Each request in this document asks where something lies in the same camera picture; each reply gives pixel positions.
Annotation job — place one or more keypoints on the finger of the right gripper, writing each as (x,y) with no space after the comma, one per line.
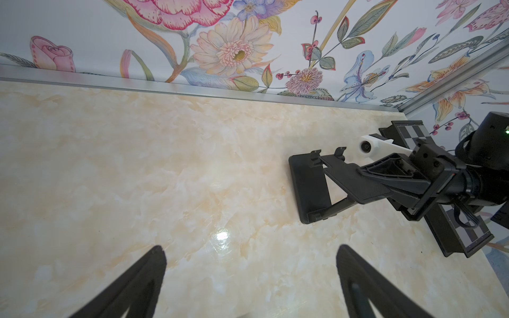
(392,166)
(414,204)

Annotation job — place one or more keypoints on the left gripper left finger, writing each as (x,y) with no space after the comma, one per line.
(135,293)

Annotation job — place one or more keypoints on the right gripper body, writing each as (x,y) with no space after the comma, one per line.
(441,178)

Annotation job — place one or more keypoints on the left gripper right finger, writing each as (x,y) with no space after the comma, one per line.
(365,289)

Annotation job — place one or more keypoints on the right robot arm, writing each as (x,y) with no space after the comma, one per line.
(485,149)

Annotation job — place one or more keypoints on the black white chessboard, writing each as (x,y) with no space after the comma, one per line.
(450,236)

